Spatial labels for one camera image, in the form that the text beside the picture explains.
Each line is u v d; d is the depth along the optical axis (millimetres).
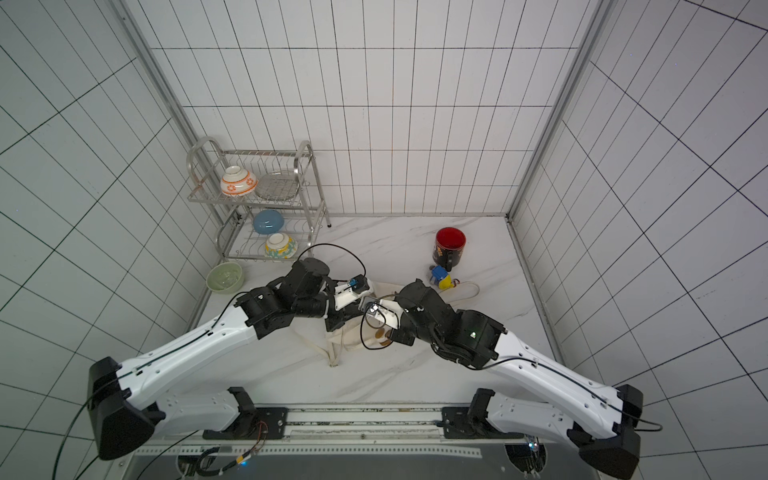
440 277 955
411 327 531
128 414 389
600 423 385
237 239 1039
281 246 1001
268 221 1067
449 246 979
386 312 547
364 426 742
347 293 600
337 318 619
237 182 869
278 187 912
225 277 979
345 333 697
